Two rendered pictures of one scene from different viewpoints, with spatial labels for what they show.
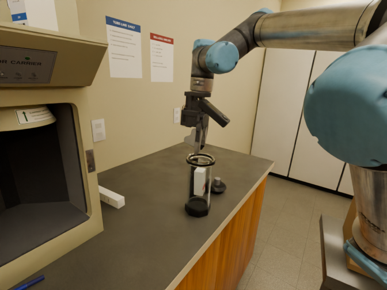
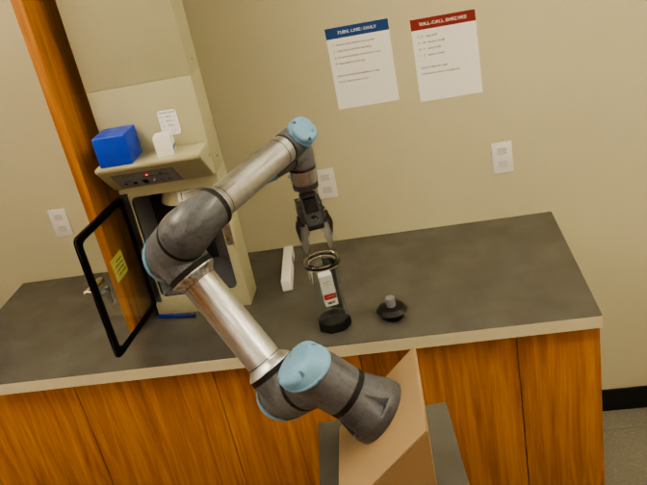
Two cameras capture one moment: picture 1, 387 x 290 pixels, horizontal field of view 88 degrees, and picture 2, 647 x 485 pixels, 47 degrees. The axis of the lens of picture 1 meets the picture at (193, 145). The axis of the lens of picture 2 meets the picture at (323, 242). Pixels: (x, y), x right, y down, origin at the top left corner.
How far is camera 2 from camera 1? 1.89 m
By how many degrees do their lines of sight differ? 60
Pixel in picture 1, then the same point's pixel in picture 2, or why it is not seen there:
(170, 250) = not seen: hidden behind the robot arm
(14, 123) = (175, 201)
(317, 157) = not seen: outside the picture
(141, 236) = (263, 322)
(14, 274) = (182, 305)
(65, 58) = (179, 167)
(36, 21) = (161, 152)
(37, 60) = (166, 172)
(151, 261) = not seen: hidden behind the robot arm
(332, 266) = (334, 424)
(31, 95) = (179, 184)
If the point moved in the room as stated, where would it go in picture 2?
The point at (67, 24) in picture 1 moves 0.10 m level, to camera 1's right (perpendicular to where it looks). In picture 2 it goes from (195, 131) to (208, 137)
